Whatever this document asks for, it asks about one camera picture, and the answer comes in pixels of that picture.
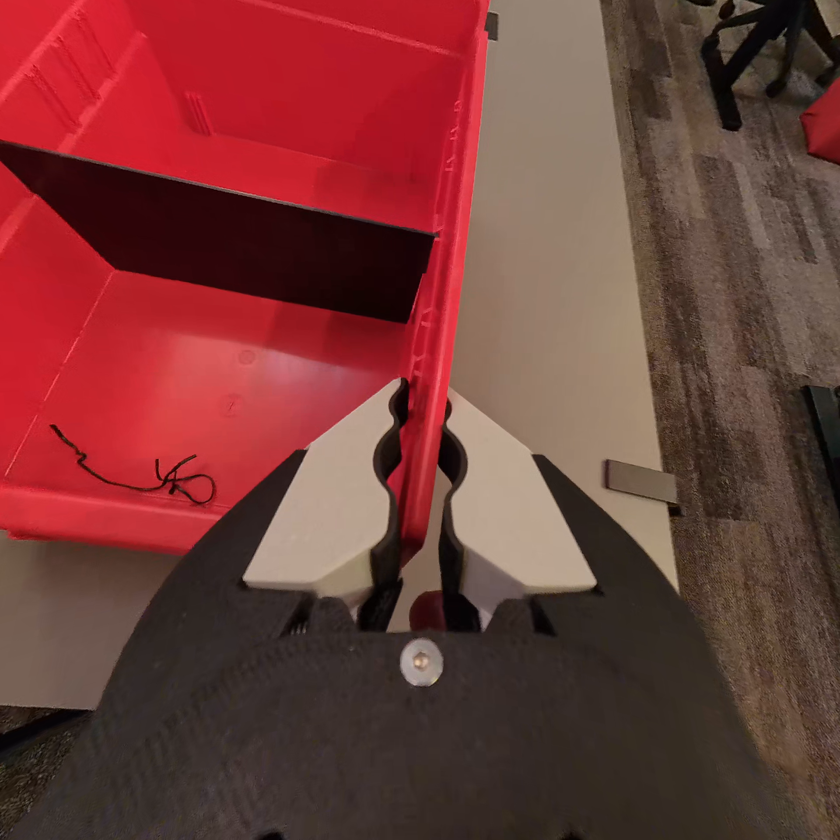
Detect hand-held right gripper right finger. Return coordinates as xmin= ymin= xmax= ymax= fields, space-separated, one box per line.
xmin=437 ymin=389 xmax=599 ymax=618

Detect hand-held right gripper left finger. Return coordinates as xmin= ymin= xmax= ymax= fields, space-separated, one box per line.
xmin=245 ymin=380 xmax=412 ymax=627

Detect red plastic bin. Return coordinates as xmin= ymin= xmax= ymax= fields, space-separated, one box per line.
xmin=0 ymin=0 xmax=492 ymax=555

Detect black twist tie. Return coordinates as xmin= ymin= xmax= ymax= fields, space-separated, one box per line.
xmin=49 ymin=420 xmax=219 ymax=508

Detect black bin divider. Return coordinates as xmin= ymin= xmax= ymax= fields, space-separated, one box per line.
xmin=0 ymin=140 xmax=438 ymax=325

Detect red storage box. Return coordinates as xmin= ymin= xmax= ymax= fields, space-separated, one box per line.
xmin=800 ymin=112 xmax=840 ymax=168

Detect black chair base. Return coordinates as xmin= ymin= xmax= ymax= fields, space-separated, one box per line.
xmin=700 ymin=0 xmax=840 ymax=132

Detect black metal frame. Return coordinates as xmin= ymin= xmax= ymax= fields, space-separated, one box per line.
xmin=802 ymin=384 xmax=840 ymax=476

